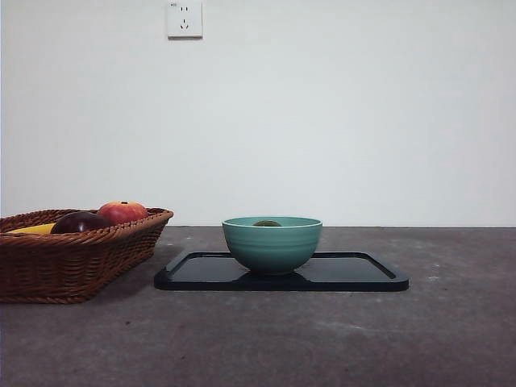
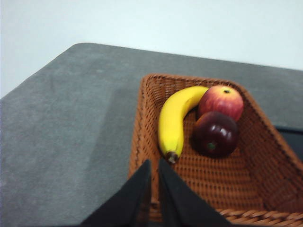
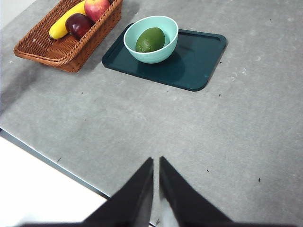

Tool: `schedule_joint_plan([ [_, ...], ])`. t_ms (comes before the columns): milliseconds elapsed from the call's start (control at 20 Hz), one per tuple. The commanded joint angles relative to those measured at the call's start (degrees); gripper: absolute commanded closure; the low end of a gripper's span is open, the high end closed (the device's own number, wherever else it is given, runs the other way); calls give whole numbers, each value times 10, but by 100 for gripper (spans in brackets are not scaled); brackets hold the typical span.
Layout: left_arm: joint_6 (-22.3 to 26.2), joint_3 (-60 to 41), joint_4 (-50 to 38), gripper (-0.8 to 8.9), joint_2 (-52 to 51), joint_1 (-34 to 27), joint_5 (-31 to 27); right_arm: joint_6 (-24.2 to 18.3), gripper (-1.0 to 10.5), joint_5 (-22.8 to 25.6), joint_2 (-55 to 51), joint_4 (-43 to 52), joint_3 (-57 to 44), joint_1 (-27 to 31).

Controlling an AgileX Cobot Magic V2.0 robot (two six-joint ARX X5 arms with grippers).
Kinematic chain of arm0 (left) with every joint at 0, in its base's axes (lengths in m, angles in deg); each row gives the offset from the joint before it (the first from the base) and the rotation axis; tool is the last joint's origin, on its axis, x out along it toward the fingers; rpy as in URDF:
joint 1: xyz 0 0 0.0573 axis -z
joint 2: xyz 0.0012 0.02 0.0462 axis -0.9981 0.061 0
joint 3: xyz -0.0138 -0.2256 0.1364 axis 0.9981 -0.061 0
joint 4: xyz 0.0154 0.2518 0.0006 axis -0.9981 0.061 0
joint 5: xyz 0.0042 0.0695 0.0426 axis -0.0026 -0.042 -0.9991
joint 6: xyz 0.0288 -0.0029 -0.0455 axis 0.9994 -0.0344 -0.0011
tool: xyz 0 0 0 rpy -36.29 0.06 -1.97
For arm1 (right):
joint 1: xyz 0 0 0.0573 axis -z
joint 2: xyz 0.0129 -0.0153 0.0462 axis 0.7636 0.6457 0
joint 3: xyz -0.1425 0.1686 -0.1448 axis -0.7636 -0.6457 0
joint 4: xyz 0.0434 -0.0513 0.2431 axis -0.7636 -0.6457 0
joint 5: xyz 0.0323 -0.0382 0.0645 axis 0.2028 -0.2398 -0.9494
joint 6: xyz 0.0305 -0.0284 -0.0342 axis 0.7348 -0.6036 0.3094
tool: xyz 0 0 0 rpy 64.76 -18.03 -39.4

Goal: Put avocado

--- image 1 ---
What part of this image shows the teal ribbed bowl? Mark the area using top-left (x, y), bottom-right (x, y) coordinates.
top-left (222, 216), bottom-right (324, 277)

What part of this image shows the black rectangular tray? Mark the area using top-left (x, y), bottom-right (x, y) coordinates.
top-left (154, 251), bottom-right (410, 292)

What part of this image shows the red apple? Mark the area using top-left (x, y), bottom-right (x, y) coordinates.
top-left (96, 200), bottom-right (149, 225)

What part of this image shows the dark purple fruit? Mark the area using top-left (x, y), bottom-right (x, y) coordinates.
top-left (50, 210), bottom-right (112, 234)

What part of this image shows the brown wicker basket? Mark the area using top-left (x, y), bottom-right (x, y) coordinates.
top-left (0, 207), bottom-right (174, 304)

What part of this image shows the yellow banana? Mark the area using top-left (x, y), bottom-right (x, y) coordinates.
top-left (7, 223), bottom-right (56, 235)

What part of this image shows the white wall socket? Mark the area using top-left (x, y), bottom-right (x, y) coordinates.
top-left (167, 0), bottom-right (204, 40)

